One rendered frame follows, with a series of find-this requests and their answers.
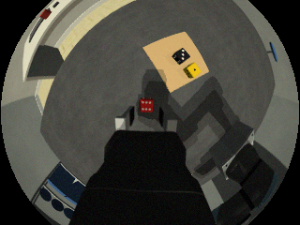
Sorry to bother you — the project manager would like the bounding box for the yellow die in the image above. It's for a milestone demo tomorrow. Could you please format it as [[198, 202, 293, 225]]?
[[184, 63, 201, 79]]

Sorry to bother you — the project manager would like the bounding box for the black die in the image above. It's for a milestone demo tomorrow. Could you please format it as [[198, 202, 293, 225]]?
[[172, 48, 190, 65]]

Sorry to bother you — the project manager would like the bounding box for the red die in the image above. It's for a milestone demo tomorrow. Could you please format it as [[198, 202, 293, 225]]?
[[140, 97, 153, 113]]

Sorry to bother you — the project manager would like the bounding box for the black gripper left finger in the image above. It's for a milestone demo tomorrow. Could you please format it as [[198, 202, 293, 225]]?
[[115, 106, 135, 130]]

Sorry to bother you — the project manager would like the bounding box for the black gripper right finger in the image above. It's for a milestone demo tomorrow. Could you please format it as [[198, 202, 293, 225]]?
[[159, 107, 177, 133]]

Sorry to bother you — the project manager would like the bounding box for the tan square mat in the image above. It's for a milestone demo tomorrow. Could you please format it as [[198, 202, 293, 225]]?
[[143, 32, 209, 93]]

